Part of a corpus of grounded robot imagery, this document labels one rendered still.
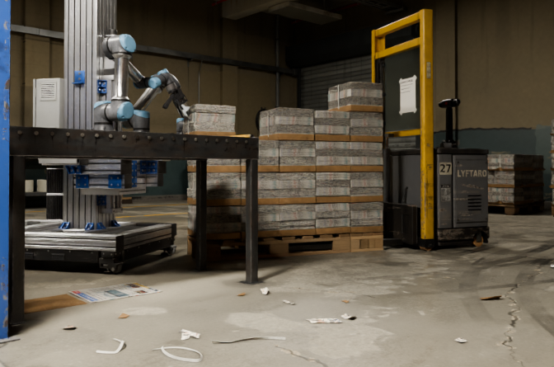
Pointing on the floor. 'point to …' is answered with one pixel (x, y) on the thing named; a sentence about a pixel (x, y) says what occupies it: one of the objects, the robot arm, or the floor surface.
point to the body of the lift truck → (448, 190)
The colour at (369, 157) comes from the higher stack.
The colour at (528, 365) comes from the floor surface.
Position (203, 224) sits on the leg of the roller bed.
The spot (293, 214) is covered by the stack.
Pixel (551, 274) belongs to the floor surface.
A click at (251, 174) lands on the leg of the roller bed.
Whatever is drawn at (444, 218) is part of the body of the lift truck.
